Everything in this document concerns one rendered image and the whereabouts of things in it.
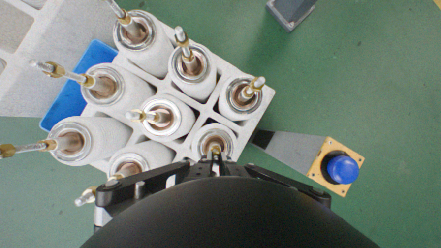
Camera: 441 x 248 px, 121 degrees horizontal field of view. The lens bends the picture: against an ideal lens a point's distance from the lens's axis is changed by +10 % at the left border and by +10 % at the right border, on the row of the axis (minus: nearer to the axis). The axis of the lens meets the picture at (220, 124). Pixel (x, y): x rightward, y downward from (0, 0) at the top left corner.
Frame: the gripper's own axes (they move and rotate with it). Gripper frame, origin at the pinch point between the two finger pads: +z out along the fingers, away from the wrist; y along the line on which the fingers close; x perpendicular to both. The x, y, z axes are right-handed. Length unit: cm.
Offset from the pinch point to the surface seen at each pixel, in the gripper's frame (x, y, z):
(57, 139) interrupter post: 0.4, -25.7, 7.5
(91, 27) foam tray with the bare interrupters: 30, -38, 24
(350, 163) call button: 0.3, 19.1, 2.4
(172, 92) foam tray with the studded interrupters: 11.7, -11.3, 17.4
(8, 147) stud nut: 0.1, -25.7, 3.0
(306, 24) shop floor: 48, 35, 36
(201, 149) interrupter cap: -0.7, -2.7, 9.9
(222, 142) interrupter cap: 0.8, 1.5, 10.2
